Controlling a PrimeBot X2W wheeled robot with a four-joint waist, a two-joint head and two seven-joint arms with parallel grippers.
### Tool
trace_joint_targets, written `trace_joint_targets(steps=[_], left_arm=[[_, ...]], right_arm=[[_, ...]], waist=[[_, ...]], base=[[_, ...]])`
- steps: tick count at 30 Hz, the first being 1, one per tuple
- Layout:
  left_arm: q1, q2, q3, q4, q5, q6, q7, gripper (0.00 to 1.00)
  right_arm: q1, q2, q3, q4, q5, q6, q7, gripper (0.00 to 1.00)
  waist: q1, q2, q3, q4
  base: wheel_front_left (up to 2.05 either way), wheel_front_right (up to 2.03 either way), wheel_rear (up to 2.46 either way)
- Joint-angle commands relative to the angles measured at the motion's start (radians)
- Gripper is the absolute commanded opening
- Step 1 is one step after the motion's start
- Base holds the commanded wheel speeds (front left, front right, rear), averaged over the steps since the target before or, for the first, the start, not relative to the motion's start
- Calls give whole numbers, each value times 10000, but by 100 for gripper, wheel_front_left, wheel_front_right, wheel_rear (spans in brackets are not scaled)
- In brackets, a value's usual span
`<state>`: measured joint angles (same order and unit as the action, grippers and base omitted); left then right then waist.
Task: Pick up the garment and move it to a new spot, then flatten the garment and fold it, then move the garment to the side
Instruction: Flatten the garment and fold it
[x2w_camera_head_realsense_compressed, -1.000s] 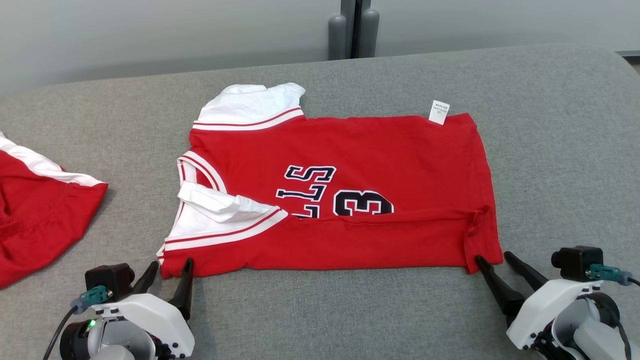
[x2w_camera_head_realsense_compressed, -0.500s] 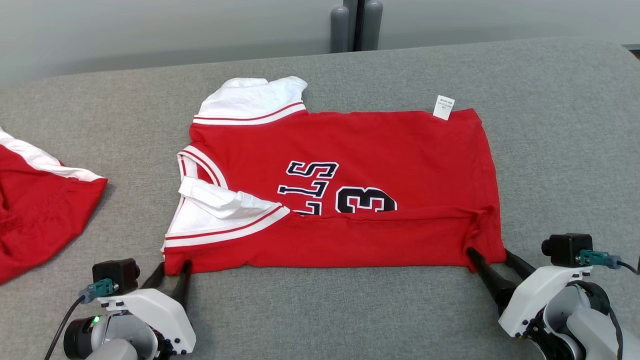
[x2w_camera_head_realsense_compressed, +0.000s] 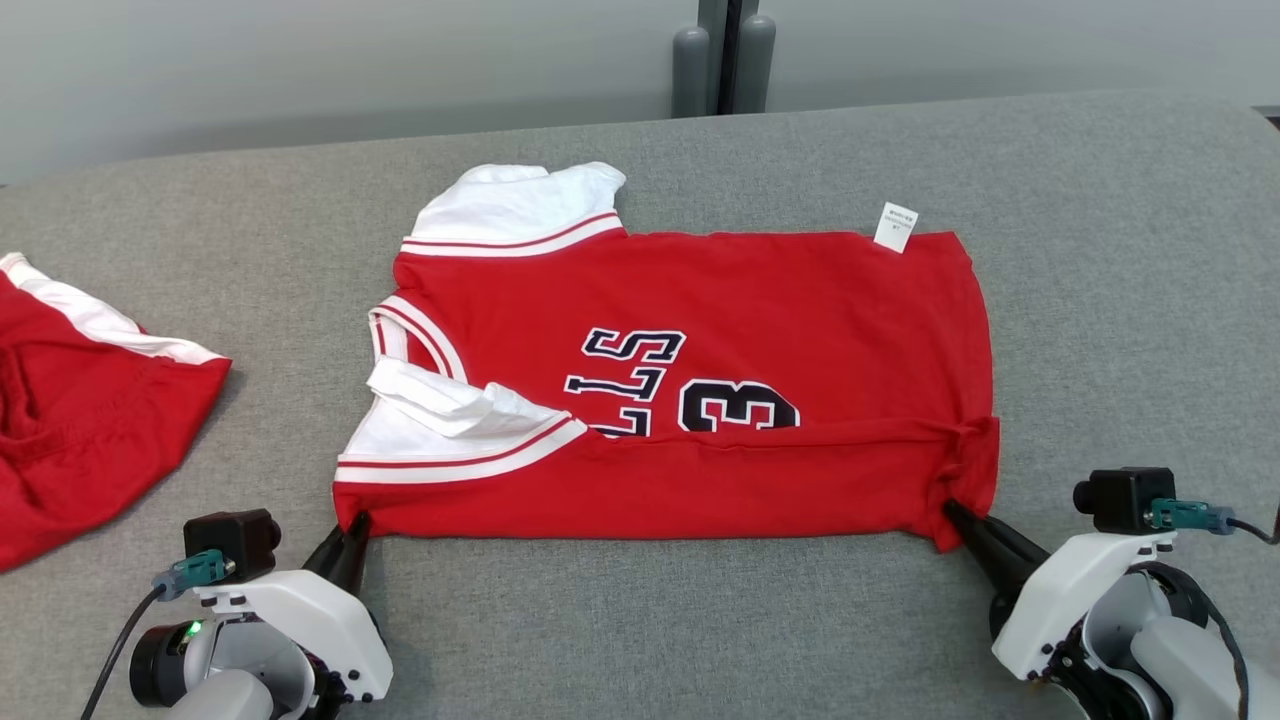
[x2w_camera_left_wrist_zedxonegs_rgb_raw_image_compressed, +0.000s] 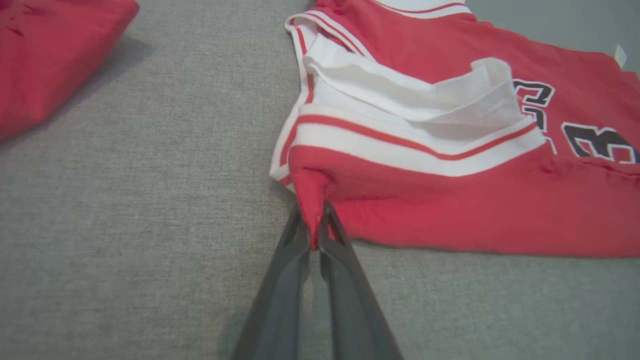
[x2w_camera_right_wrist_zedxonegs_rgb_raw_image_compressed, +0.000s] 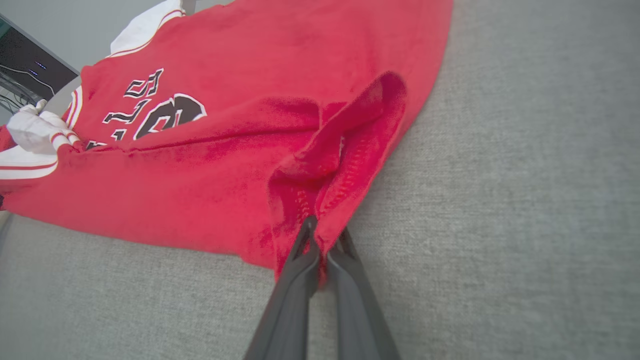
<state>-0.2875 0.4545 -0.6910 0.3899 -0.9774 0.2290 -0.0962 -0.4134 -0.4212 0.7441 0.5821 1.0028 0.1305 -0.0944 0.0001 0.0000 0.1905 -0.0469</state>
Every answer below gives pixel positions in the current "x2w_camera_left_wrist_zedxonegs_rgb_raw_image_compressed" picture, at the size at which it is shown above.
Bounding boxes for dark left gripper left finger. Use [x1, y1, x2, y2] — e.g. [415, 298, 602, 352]
[232, 202, 311, 360]

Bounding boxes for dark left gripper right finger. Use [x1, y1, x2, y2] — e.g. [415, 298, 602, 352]
[317, 202, 404, 360]

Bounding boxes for red basketball jersey number 23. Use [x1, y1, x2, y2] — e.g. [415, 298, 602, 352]
[269, 0, 640, 259]

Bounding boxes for red shorts with white stripe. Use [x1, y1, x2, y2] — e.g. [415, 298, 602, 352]
[0, 0, 140, 142]

